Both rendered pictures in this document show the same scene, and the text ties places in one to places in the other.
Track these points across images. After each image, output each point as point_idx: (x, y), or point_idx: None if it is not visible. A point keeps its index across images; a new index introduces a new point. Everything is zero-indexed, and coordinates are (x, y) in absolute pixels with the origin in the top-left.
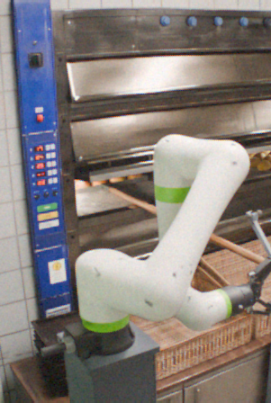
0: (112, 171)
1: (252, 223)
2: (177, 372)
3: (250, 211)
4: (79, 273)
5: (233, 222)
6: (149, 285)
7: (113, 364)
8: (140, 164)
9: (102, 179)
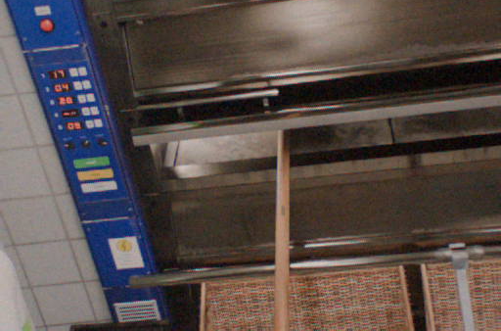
0: (177, 129)
1: (455, 271)
2: None
3: (460, 245)
4: None
5: (400, 264)
6: None
7: None
8: (233, 118)
9: (156, 142)
